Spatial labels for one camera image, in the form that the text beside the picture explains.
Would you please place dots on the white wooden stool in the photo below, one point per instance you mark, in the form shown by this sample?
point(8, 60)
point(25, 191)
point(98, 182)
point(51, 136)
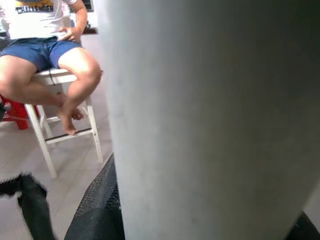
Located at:
point(47, 150)

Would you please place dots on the red plastic stool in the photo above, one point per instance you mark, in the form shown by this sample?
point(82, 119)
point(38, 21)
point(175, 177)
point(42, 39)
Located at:
point(17, 112)

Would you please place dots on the seated person in white shirt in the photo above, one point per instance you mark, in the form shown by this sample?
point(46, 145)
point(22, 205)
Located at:
point(30, 20)

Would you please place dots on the white plastic table leg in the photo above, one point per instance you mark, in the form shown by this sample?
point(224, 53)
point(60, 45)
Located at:
point(212, 112)

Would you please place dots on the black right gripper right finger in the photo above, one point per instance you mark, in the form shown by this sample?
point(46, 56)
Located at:
point(307, 230)

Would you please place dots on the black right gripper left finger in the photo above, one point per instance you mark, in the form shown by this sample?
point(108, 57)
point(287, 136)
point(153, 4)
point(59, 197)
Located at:
point(100, 207)

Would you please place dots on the person left hand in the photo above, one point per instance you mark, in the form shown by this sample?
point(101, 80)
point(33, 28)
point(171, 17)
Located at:
point(71, 34)

